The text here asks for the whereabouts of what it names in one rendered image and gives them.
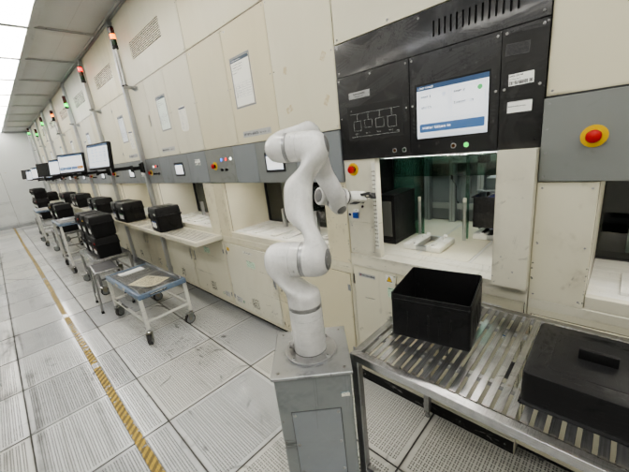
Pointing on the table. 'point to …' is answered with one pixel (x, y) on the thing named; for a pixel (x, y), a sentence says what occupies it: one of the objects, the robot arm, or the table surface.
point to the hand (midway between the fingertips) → (368, 198)
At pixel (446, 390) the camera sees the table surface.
